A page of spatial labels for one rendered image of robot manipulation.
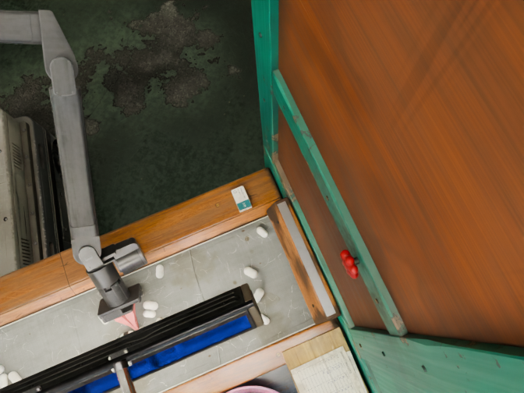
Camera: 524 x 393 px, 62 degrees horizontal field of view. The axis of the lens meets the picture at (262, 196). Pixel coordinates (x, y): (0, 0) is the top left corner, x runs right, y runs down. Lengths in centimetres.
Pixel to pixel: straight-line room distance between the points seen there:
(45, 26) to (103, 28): 158
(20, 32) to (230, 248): 66
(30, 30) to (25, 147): 99
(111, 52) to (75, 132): 147
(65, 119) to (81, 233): 24
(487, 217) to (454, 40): 11
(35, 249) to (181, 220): 72
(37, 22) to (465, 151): 78
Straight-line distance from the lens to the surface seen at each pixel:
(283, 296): 112
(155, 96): 220
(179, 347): 79
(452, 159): 32
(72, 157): 95
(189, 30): 235
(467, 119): 29
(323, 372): 109
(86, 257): 101
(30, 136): 191
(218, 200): 114
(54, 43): 92
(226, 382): 111
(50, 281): 124
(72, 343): 123
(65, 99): 93
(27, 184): 181
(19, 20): 93
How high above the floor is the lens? 186
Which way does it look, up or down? 74 degrees down
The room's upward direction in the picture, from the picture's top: 7 degrees counter-clockwise
